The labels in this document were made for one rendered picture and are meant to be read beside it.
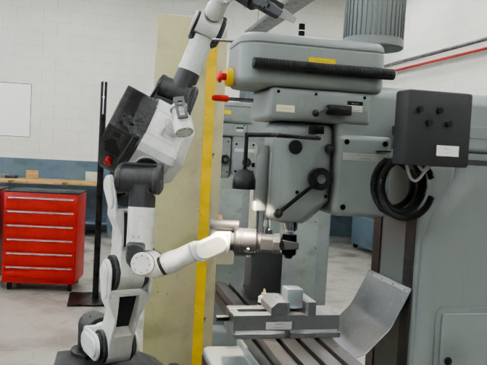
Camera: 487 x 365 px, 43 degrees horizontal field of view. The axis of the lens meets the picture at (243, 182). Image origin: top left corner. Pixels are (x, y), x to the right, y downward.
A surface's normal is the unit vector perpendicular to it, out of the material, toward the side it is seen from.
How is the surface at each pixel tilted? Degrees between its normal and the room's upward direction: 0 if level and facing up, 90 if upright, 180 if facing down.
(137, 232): 85
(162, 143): 57
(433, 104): 90
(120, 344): 103
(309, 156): 90
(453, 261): 88
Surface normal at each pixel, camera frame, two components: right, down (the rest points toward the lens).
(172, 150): 0.47, -0.48
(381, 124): 0.22, 0.07
